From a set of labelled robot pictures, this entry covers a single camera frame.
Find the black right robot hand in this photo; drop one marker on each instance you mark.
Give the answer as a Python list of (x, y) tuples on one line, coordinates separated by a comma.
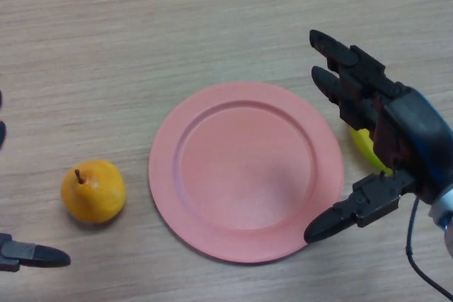
[(414, 132)]

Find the yellow orange pear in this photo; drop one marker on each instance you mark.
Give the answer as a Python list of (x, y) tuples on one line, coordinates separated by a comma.
[(95, 196)]

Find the yellow green starfruit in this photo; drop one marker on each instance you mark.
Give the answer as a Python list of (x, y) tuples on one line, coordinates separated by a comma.
[(364, 146)]

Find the pink round plate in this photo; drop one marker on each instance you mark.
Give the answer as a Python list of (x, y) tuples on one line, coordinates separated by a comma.
[(244, 174)]

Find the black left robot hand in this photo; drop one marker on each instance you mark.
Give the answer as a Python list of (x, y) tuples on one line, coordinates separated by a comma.
[(32, 256)]

